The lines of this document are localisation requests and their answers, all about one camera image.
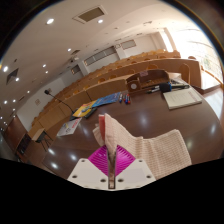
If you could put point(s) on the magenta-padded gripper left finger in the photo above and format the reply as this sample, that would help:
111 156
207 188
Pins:
95 166

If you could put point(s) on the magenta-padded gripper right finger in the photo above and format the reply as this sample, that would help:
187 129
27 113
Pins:
128 166

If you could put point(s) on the beige waffle-weave towel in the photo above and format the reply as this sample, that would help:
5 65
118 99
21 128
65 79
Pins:
156 150

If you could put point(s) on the white and red leaflet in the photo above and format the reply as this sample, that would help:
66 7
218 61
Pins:
69 126

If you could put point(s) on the black remote control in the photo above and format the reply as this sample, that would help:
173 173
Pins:
90 113

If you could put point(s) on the blue booklet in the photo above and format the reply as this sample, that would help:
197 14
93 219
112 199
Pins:
106 99

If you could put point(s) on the black gooseneck microphone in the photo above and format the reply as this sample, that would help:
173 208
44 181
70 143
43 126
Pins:
60 100

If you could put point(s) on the black marker pen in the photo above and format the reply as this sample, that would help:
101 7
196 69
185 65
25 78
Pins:
154 90

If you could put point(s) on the white flat writing pad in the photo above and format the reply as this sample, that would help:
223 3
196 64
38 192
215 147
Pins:
181 98

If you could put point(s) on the wooden lecture hall seat rows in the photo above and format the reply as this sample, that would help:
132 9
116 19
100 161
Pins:
100 80

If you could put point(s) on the black board eraser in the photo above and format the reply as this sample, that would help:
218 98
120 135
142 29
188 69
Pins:
165 87

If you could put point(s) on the wooden desk organizer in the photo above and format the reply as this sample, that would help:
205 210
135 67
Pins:
146 80

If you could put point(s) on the ceiling projector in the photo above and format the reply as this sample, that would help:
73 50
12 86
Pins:
73 60

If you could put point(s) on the recessed ceiling lights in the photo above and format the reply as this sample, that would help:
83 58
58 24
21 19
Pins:
50 21

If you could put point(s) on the ceiling air vent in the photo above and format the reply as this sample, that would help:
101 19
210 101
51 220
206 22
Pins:
90 14

